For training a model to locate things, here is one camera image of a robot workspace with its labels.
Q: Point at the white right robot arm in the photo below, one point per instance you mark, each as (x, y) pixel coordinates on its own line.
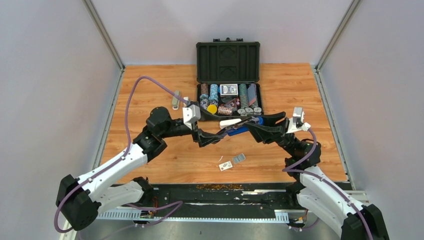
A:
(348, 217)

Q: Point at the black poker chip case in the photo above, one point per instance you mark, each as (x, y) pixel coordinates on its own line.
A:
(228, 62)

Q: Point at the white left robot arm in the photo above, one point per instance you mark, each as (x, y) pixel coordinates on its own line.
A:
(81, 199)

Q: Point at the small white stapler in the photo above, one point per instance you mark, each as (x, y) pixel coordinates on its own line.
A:
(186, 100)

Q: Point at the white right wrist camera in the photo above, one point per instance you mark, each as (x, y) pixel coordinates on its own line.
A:
(297, 121)

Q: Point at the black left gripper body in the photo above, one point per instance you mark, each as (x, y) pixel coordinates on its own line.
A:
(183, 130)

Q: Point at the blue stapler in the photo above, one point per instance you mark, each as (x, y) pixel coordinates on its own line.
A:
(240, 127)

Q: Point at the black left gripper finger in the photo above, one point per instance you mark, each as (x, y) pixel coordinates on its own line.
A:
(207, 138)
(206, 116)

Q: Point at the grey-green stapler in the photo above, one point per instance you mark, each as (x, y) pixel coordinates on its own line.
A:
(176, 100)

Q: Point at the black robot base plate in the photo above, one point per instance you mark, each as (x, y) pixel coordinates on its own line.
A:
(222, 200)

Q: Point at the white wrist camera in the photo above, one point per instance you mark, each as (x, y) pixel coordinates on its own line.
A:
(297, 121)
(191, 114)

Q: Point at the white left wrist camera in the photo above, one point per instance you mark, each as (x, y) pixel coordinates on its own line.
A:
(191, 114)

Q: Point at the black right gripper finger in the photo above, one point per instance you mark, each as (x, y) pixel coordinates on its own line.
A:
(272, 119)
(262, 133)

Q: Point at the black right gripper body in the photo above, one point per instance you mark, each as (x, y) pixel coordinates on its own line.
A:
(287, 139)

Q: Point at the yellow poker chip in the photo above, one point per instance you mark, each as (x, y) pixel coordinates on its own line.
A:
(212, 108)

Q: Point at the blue playing card deck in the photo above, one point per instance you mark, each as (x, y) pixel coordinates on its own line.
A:
(228, 90)

